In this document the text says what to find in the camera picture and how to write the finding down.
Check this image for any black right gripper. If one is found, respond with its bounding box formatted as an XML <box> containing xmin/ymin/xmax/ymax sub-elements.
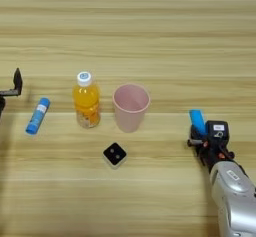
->
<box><xmin>186</xmin><ymin>123</ymin><xmax>236</xmax><ymax>173</ymax></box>

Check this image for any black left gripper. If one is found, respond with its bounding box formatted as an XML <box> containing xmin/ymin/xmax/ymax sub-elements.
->
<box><xmin>0</xmin><ymin>67</ymin><xmax>24</xmax><ymax>116</ymax></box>

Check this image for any blue bar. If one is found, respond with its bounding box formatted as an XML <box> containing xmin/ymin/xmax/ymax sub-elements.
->
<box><xmin>188</xmin><ymin>108</ymin><xmax>208</xmax><ymax>137</ymax></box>

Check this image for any blue glue stick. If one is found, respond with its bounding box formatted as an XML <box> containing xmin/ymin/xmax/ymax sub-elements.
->
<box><xmin>25</xmin><ymin>96</ymin><xmax>51</xmax><ymax>136</ymax></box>

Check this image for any orange juice bottle white cap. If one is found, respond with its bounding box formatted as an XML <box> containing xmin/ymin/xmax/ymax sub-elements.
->
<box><xmin>72</xmin><ymin>70</ymin><xmax>102</xmax><ymax>129</ymax></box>

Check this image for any pink plastic cup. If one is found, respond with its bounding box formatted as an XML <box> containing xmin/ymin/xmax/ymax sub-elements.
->
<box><xmin>111</xmin><ymin>83</ymin><xmax>152</xmax><ymax>134</ymax></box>

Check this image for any black cube white base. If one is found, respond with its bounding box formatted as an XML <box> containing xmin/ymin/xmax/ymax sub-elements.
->
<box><xmin>102</xmin><ymin>142</ymin><xmax>128</xmax><ymax>169</ymax></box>

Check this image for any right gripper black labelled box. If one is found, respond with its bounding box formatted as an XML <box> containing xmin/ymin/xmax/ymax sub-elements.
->
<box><xmin>204</xmin><ymin>119</ymin><xmax>231</xmax><ymax>149</ymax></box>

